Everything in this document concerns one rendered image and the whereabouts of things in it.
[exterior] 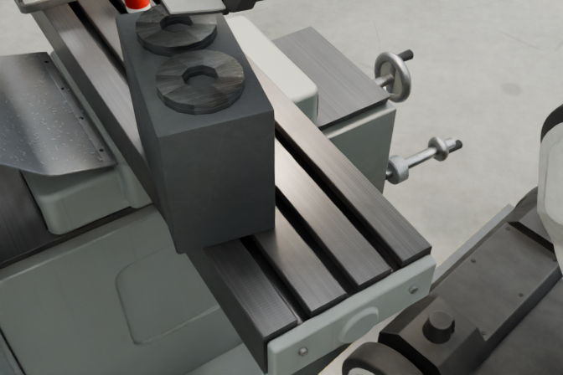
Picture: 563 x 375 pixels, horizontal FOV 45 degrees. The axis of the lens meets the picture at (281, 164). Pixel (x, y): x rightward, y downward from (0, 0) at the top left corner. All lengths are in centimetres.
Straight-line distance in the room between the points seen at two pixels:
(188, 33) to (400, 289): 37
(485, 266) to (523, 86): 147
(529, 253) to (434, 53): 153
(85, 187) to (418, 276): 51
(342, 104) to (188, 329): 55
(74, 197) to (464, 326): 65
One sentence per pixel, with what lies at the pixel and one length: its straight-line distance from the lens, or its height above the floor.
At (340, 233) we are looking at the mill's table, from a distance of 81.
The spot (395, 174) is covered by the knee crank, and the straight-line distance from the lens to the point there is 145.
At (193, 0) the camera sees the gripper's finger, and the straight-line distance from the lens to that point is 68.
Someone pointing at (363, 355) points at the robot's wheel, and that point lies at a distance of 117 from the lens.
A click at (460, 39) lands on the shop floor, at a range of 285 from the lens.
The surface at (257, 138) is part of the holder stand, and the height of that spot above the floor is 112.
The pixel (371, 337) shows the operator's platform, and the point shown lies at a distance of 139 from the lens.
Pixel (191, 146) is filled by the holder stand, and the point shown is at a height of 113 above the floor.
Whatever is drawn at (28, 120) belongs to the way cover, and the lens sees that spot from 109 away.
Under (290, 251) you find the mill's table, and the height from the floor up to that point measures 96.
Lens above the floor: 159
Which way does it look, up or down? 46 degrees down
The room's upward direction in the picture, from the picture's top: straight up
